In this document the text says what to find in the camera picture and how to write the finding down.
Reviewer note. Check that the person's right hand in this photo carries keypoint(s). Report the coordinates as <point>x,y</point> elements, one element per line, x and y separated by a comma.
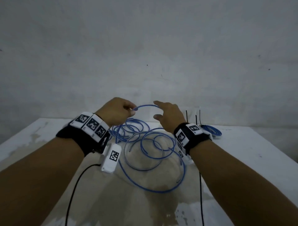
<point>173,116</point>

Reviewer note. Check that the person's left hand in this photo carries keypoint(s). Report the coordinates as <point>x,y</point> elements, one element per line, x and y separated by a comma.
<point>116,111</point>

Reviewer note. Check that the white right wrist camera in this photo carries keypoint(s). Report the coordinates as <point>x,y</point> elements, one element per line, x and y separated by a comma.
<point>185,156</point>

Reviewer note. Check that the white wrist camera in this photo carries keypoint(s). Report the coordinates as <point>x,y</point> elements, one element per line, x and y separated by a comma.
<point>185,156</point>
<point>111,158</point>

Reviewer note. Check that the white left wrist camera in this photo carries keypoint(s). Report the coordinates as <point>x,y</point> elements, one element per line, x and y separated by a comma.
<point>111,158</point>

